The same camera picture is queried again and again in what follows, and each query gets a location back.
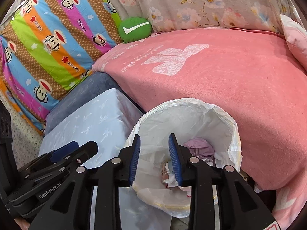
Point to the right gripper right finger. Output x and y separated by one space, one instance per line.
219 196

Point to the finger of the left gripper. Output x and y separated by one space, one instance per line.
79 156
64 151

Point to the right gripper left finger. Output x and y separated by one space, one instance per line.
70 205

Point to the white lined trash bin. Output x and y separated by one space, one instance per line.
187 118

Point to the person's left hand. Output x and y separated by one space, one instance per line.
23 224

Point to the light blue patterned sheet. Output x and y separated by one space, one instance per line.
108 119

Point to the purple cloth in bin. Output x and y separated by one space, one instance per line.
200 148

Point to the blue-grey velvet cushion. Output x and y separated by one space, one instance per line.
92 86

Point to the colourful monkey print pillow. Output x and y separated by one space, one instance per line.
49 47

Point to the pink bed blanket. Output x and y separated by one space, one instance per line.
252 75

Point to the green check mark cushion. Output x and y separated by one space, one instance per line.
134 29

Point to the grey floral quilt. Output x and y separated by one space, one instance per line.
171 15

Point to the pink small pillow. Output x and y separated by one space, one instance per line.
296 38

